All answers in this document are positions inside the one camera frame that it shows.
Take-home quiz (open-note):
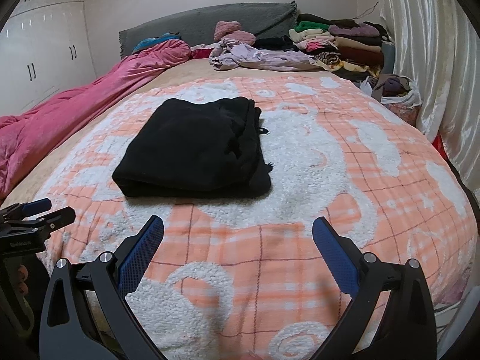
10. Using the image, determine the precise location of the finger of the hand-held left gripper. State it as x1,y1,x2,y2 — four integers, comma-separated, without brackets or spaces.
0,198,52,220
35,206,76,233

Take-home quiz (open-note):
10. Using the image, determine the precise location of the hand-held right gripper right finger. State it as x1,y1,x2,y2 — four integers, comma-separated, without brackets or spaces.
311,217,437,360

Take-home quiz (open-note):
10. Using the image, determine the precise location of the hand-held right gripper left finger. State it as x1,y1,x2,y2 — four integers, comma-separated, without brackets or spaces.
39,215,166,360

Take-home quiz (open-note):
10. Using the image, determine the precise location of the black sweater with orange cuffs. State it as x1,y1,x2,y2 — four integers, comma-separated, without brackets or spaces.
112,97,272,199

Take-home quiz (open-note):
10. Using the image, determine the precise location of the white bag of clothes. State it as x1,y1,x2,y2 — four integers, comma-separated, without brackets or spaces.
360,75,422,126

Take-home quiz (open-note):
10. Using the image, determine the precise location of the pile of folded clothes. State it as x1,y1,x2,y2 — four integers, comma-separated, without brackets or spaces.
289,13,391,79

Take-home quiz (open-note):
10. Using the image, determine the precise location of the person's left hand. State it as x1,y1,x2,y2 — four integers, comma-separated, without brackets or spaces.
14,263,31,298

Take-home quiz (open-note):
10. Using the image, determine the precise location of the green garment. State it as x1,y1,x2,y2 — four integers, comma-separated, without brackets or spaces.
22,300,37,331

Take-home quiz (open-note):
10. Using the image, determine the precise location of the orange plaid fleece blanket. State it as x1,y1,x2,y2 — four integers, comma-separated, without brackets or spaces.
35,75,480,360

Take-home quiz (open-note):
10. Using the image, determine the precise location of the pink quilt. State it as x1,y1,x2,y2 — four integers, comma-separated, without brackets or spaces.
0,38,193,199

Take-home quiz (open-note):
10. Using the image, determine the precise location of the red object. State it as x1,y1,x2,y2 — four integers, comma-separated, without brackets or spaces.
431,137,452,163

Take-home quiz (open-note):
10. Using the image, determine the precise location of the white wardrobe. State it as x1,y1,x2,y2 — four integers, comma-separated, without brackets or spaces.
0,0,96,115

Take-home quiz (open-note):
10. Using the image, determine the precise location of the blue cloth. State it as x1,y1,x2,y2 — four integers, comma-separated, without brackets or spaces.
133,34,182,52

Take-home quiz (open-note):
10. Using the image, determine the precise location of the grey blue pad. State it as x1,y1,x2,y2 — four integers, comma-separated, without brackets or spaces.
382,41,396,77

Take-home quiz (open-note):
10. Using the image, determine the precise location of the red cloth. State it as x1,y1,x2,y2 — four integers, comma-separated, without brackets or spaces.
191,45,216,59

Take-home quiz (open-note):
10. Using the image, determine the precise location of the lilac crumpled garment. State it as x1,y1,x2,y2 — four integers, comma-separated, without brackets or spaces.
208,37,327,73

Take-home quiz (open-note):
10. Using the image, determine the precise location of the white satin curtain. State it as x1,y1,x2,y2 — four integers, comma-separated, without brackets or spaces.
380,0,480,196

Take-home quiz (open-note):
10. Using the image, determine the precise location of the black folded cloth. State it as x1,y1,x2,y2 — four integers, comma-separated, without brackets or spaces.
255,35,301,51

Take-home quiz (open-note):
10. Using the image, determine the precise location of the grey headboard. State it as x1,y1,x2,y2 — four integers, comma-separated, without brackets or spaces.
119,2,299,59

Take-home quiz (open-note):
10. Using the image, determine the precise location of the pink fluffy garment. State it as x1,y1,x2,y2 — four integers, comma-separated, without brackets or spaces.
214,20,256,46

